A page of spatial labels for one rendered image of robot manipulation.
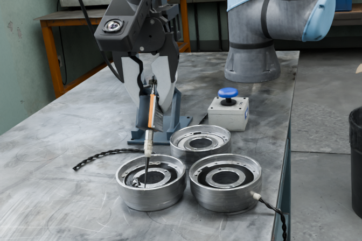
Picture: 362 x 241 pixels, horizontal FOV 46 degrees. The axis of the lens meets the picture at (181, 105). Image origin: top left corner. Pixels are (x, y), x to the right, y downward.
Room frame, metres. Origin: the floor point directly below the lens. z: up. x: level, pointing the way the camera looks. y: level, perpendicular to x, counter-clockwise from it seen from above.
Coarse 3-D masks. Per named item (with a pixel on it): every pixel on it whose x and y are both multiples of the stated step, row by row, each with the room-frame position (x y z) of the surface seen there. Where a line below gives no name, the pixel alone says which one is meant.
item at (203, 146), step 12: (180, 132) 0.70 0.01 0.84; (192, 132) 0.71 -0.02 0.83; (204, 132) 0.71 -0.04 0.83; (216, 132) 0.70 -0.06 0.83; (228, 132) 0.67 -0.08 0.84; (192, 144) 0.68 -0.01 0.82; (204, 144) 0.69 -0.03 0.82; (216, 144) 0.66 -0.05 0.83; (228, 144) 0.64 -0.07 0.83; (180, 156) 0.63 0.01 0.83; (192, 156) 0.62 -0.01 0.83; (204, 156) 0.62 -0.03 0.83
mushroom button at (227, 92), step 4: (224, 88) 0.81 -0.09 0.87; (228, 88) 0.81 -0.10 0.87; (232, 88) 0.81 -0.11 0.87; (220, 92) 0.80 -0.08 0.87; (224, 92) 0.79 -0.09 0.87; (228, 92) 0.79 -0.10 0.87; (232, 92) 0.79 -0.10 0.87; (236, 92) 0.79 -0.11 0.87; (220, 96) 0.79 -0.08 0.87; (224, 96) 0.79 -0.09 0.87; (228, 96) 0.78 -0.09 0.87; (232, 96) 0.78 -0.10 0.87; (228, 100) 0.80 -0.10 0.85
